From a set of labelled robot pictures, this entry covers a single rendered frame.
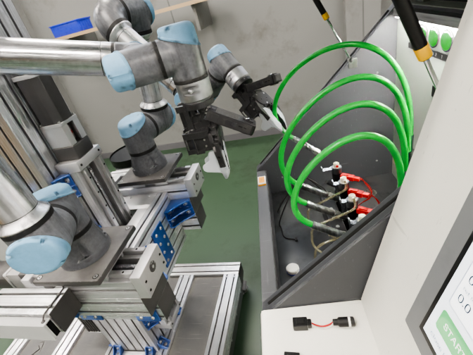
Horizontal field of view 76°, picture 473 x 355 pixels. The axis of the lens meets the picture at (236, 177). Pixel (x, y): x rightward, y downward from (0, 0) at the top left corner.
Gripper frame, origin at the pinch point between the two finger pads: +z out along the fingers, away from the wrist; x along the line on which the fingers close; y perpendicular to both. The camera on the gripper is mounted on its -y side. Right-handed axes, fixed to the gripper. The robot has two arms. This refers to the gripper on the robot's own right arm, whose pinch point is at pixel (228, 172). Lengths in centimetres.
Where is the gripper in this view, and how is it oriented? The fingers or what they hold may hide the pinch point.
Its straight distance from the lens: 77.0
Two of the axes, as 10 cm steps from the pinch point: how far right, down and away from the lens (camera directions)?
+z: 2.3, 8.3, 5.1
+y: -9.7, 1.8, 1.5
